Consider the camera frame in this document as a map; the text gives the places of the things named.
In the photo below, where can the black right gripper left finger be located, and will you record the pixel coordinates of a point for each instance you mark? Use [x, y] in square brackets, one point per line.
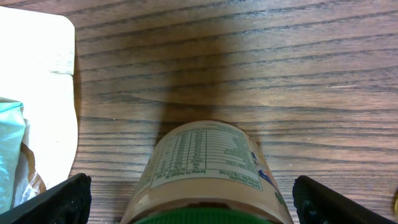
[67, 202]

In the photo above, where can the green lid labelled jar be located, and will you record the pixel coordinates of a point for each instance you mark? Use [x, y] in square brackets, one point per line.
[207, 172]

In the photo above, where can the brown snack bag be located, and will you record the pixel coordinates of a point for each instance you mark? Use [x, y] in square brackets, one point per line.
[37, 67]

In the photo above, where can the teal wet wipes pack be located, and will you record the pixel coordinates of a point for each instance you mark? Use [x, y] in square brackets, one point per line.
[12, 132]

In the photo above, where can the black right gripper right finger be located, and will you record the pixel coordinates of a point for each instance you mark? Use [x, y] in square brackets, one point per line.
[317, 204]

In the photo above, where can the yellow liquid bottle silver cap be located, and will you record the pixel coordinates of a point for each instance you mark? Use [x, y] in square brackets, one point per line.
[395, 205]

